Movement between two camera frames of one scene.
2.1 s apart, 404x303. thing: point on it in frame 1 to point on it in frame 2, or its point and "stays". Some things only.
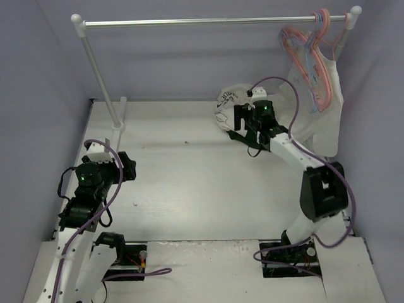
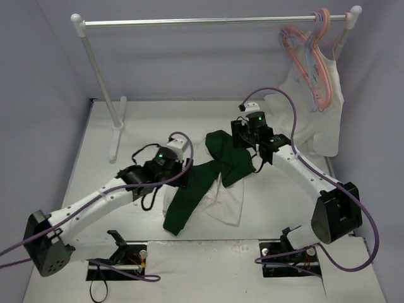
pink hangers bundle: [307, 57] stays
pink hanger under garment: [336, 43] stays
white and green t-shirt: [232, 95] to [215, 185]
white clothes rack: [118, 113] stays
